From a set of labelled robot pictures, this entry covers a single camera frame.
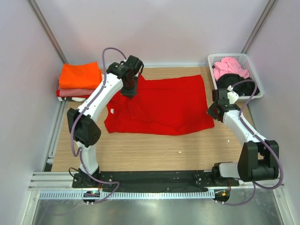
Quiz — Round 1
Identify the folded orange t shirt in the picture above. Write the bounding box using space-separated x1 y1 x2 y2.
59 62 102 90

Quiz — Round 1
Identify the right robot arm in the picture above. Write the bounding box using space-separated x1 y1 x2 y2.
207 89 279 186

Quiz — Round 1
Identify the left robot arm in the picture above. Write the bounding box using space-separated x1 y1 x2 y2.
67 55 144 188

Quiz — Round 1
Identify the white plastic laundry basket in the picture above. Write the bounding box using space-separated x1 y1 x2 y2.
208 53 263 101

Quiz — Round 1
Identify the aluminium rail frame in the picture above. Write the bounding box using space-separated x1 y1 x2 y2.
28 102 79 191

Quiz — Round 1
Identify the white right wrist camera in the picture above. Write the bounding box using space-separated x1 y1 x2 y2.
227 85 239 105

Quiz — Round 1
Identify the slotted white cable duct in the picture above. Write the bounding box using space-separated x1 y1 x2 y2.
39 190 215 201

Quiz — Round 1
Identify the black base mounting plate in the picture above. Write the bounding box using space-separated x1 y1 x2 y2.
72 169 240 189

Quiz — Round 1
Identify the black t shirt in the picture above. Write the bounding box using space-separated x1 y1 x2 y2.
216 74 255 97

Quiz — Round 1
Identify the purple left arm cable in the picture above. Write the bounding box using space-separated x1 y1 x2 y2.
67 47 128 215

